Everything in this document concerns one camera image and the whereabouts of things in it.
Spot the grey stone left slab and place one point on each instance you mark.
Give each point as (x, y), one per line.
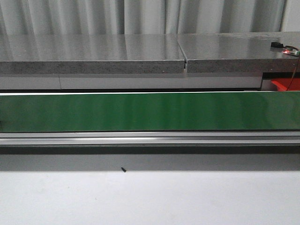
(91, 54)

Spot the red plastic bin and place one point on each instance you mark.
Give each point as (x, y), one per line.
(287, 84)

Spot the grey stone slab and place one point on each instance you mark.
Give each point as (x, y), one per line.
(238, 52)
(91, 54)

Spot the green conveyor belt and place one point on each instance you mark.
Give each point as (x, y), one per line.
(150, 112)

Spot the green circuit board red LED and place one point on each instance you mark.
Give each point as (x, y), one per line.
(291, 51)

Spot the aluminium conveyor frame rail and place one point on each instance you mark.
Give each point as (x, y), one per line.
(163, 142)

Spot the grey stone right slab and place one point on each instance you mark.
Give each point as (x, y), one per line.
(238, 52)

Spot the grey pleated curtain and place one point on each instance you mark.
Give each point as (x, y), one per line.
(91, 17)

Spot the small black sensor box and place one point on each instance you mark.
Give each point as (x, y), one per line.
(277, 45)

